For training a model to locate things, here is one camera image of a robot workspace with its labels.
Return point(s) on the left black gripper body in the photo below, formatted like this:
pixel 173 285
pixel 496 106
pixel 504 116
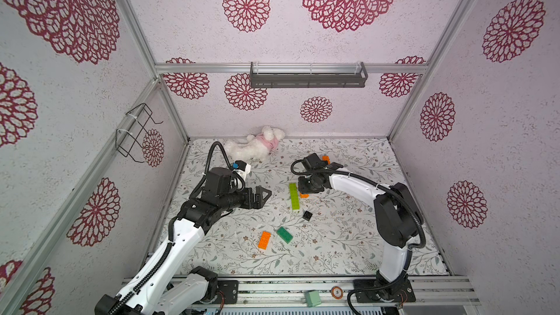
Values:
pixel 236 199

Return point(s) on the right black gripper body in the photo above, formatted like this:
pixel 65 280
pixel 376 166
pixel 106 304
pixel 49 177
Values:
pixel 304 184

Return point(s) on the lime lego brick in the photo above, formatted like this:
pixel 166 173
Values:
pixel 293 191
pixel 295 204

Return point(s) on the orange lego brick bottom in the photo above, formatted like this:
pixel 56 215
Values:
pixel 264 240

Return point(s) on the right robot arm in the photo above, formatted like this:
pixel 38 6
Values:
pixel 398 219

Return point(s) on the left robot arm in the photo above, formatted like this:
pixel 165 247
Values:
pixel 148 292

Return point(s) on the black lego block left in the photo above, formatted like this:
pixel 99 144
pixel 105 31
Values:
pixel 307 215

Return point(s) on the dark green lego brick bottom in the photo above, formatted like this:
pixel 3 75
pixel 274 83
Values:
pixel 284 235

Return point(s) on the white plush toy pink shirt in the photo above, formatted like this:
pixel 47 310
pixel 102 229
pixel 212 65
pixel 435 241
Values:
pixel 257 147

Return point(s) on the round orange sticker disc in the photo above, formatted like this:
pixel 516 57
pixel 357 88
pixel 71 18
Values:
pixel 337 293

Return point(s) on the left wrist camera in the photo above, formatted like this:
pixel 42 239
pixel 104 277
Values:
pixel 241 168

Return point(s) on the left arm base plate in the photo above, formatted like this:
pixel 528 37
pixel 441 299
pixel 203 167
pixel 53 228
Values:
pixel 222 291

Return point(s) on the black wire wall basket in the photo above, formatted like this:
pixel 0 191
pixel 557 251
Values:
pixel 140 141

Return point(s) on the green box on rail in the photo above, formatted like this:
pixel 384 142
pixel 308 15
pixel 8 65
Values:
pixel 313 298

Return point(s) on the dark wall shelf rack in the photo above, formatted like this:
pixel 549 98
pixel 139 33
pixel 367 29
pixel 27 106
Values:
pixel 308 79

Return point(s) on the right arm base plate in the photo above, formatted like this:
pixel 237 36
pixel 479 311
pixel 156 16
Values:
pixel 398 293

